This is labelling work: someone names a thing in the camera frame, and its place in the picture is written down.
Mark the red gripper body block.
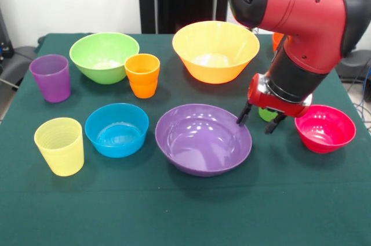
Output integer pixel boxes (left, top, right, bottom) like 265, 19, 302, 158
247, 73, 314, 118

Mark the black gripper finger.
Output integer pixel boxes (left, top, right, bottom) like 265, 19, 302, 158
264, 114, 286, 135
236, 102, 253, 126

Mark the purple bowl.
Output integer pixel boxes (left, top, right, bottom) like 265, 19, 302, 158
155, 103, 253, 178

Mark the green cup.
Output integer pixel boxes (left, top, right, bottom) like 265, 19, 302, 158
258, 106, 279, 123

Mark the pink bowl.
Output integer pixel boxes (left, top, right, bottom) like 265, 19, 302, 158
294, 104, 357, 154

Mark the large yellow-orange bowl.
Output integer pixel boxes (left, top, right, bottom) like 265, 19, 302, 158
172, 20, 261, 85

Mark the red-orange bowl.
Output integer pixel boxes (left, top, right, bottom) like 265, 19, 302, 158
272, 32, 285, 53

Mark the dark grey stand base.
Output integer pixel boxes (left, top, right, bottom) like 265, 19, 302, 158
336, 49, 371, 84
0, 45, 40, 90

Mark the orange cup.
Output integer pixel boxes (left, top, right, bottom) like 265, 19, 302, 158
124, 53, 161, 99

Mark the dark green tablecloth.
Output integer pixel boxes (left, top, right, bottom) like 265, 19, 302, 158
0, 32, 371, 246

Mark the blue bowl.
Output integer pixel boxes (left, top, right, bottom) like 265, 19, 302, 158
84, 103, 150, 159

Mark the green bowl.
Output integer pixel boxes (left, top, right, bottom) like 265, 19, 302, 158
68, 31, 140, 85

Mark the yellow cup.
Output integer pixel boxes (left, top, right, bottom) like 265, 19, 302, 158
34, 117, 85, 177

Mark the purple cup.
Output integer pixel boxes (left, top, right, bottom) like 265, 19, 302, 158
29, 54, 72, 104

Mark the black electronic device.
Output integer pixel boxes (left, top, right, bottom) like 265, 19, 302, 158
0, 8, 14, 66

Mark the blue cable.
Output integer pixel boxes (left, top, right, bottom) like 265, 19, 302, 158
355, 64, 371, 131

